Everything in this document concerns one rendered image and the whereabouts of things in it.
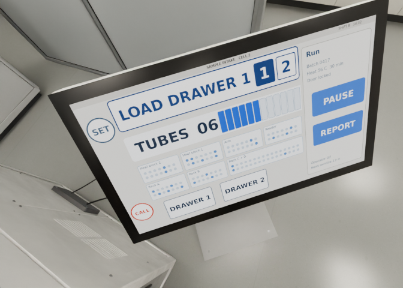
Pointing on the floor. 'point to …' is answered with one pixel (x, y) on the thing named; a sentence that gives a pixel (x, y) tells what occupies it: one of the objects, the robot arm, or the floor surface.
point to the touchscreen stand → (235, 230)
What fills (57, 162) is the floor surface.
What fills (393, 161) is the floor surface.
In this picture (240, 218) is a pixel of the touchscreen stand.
